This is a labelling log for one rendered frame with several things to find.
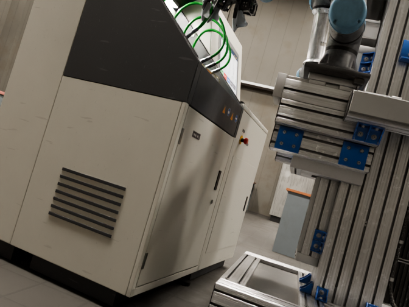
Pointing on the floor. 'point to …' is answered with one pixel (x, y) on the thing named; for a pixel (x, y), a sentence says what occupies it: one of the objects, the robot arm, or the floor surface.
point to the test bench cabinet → (100, 189)
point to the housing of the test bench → (31, 105)
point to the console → (250, 170)
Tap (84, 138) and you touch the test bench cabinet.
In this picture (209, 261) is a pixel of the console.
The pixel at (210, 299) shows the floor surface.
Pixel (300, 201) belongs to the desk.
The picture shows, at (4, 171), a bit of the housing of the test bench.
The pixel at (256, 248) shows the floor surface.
